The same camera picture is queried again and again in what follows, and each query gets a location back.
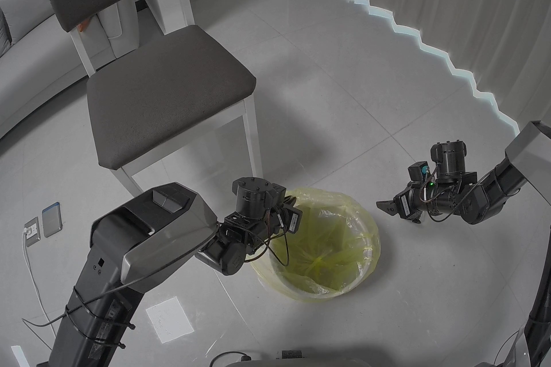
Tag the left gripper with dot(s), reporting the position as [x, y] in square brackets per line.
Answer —
[292, 221]

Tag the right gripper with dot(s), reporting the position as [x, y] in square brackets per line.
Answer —
[426, 197]

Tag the yellow plastic bag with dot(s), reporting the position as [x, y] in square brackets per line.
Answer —
[323, 257]

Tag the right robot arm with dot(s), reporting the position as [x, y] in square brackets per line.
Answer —
[486, 197]

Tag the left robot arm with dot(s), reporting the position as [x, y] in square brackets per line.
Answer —
[150, 227]

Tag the white trash bin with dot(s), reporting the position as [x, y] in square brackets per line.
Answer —
[368, 247]

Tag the grey and white chair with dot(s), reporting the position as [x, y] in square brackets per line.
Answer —
[172, 90]

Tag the light grey sofa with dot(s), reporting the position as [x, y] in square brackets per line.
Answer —
[34, 68]

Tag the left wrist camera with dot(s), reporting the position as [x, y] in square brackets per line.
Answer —
[277, 195]

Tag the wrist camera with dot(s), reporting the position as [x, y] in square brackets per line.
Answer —
[417, 172]
[277, 195]

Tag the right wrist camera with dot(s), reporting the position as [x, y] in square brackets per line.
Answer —
[417, 172]

